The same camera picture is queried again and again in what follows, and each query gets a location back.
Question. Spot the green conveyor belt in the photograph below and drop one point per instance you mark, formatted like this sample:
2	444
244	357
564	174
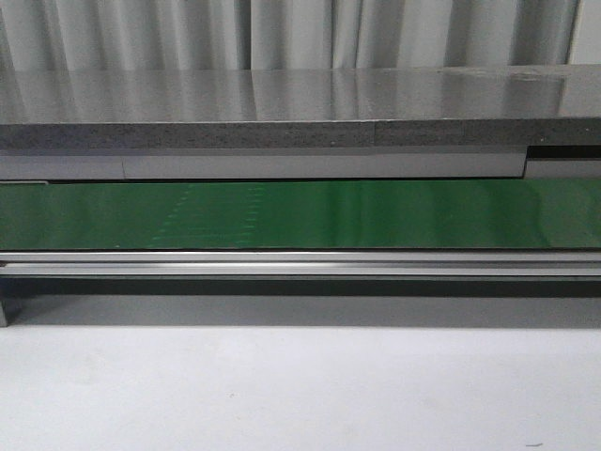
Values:
328	214

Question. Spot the white pleated curtain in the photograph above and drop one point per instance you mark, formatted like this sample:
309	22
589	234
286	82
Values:
284	35

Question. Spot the aluminium conveyor frame rail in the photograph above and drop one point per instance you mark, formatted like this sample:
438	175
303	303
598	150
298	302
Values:
389	289

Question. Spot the grey speckled stone counter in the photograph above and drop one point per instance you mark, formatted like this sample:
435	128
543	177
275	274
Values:
443	123

